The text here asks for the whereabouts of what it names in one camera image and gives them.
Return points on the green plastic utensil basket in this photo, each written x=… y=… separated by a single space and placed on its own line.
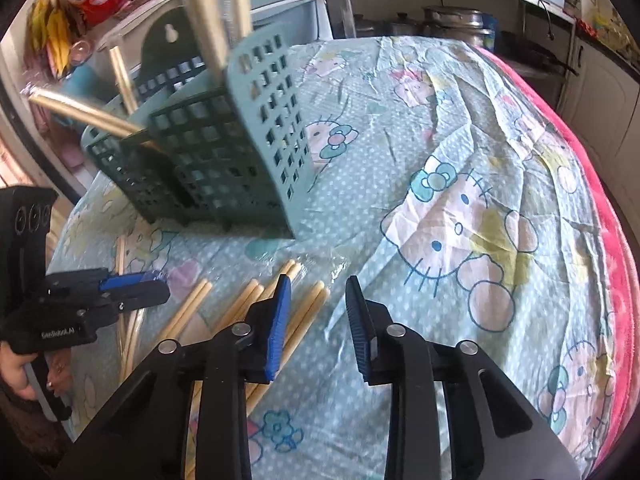
x=210 y=160

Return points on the large steel pot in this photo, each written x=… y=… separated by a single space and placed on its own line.
x=455 y=22

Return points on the yellow hanging cloths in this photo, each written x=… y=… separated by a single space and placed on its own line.
x=50 y=35

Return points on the cartoon cat printed cloth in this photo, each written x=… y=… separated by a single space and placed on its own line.
x=450 y=160

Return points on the person's left hand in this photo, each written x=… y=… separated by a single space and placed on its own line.
x=15 y=375

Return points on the steel shelf rack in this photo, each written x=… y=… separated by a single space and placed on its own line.
x=342 y=0

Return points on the pile of wooden chopsticks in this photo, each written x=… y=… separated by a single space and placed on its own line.
x=195 y=305

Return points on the white kitchen cabinets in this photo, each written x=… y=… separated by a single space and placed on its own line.
x=600 y=85

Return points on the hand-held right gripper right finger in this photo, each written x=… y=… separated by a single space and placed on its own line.
x=357 y=330

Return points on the black frying pan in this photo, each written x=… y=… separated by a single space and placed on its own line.
x=530 y=52

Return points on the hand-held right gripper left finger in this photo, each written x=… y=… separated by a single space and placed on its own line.
x=277 y=330

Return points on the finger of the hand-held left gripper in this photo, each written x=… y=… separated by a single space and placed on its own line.
x=125 y=280
x=140 y=296

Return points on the blue hanging bag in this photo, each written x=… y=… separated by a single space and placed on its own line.
x=87 y=82

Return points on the pink blanket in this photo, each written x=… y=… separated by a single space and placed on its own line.
x=615 y=260

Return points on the small steel pot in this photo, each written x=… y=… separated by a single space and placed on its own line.
x=400 y=25

